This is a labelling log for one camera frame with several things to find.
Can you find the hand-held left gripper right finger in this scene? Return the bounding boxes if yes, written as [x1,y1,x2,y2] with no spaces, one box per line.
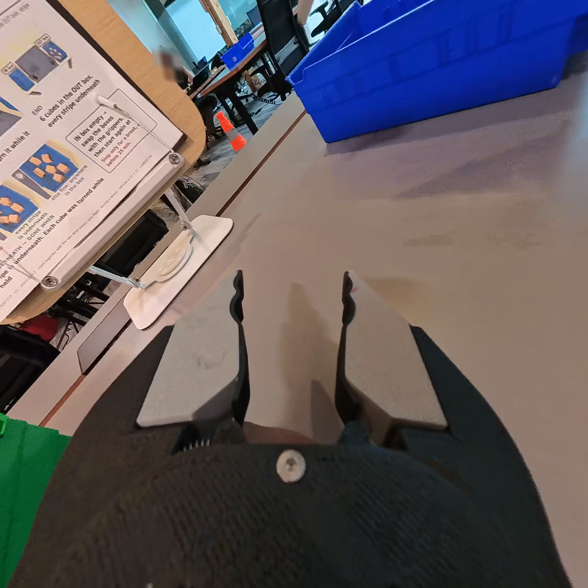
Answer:
[334,271,447,432]

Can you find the blue plastic bin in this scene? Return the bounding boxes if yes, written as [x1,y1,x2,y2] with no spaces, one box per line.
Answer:
[286,0,588,144]

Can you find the black office chair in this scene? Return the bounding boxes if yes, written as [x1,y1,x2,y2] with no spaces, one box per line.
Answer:
[256,0,312,99]

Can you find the brown background desk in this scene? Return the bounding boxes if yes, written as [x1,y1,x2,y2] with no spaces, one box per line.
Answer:
[188,28,272,135]

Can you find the printed instruction sheet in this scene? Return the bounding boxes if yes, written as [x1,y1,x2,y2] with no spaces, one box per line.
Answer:
[0,0,184,322]

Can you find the green plastic bin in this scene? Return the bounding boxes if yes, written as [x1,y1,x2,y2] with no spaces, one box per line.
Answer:
[0,412,72,588]

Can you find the black desk cable hatch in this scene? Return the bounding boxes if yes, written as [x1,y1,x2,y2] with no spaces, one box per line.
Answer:
[77,299,131,374]

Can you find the blue storage crate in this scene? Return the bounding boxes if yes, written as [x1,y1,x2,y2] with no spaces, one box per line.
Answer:
[222,33,254,70]

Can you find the instruction sheet on stand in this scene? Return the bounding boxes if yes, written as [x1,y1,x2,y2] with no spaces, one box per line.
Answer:
[0,0,234,330]

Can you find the orange striped traffic cone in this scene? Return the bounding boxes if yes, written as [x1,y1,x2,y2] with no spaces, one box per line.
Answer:
[216,111,247,152]

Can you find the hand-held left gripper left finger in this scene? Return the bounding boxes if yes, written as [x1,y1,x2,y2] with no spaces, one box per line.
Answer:
[136,269,251,428]

